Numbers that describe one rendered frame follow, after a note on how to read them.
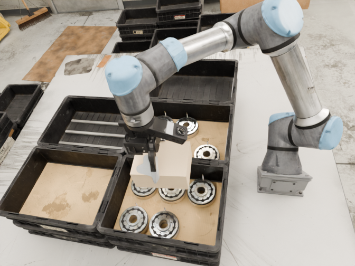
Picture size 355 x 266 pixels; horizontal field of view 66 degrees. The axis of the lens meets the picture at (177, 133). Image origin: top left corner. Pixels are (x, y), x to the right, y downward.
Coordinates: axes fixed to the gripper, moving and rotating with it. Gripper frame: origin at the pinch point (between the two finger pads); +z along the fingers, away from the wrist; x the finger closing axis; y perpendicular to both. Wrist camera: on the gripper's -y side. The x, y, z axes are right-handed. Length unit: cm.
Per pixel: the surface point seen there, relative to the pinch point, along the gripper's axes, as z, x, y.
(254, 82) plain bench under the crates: 40, -79, -34
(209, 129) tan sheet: 26.8, -34.3, -11.5
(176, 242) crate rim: 16.7, 18.0, -4.3
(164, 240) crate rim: 16.9, 17.8, -0.3
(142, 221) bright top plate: 23.5, 9.9, 9.5
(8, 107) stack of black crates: 71, -91, 152
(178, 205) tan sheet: 26.8, 2.0, -1.9
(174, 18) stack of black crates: 58, -187, 28
